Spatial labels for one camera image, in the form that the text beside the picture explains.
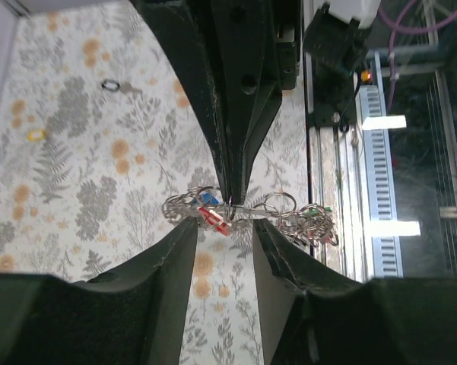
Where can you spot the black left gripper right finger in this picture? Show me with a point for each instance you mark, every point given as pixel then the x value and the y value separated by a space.
pixel 310 314

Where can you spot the red key tag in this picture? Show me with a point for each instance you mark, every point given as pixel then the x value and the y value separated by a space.
pixel 215 221

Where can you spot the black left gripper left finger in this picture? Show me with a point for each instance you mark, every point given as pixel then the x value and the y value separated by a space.
pixel 131 314

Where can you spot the large metal keyring with keys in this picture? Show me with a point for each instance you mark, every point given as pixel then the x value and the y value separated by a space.
pixel 309 226

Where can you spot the aluminium front rail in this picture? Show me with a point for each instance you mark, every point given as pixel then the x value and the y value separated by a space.
pixel 352 174

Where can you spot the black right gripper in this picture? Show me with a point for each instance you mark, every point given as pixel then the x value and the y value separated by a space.
pixel 259 44

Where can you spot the yellow key tag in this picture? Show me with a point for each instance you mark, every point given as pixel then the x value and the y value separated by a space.
pixel 36 135

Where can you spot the black tag with key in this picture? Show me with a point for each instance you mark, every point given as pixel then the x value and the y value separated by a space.
pixel 115 86

